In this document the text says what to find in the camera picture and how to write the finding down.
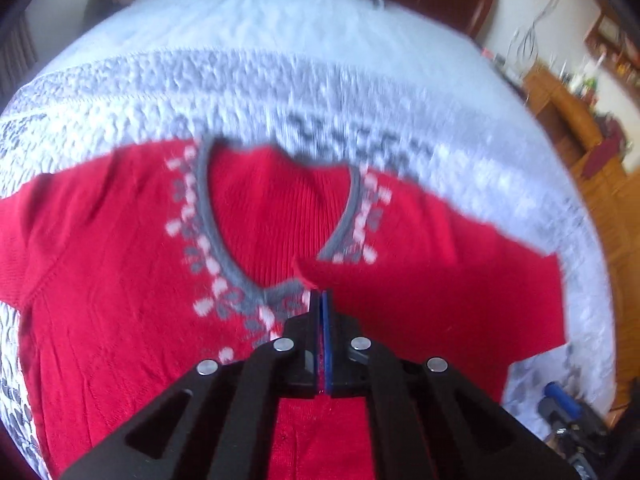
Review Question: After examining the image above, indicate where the wooden wall shelf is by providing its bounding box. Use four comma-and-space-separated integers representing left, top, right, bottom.
585, 0, 639, 96

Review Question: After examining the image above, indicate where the wooden side cabinet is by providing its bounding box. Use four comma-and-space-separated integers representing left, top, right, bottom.
524, 63, 639, 408

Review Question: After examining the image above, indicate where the red knit sweater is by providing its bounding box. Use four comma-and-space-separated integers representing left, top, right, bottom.
1, 141, 566, 477

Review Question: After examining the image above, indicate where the grey white quilted bedspread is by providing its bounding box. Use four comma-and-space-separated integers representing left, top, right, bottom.
0, 0, 618, 479

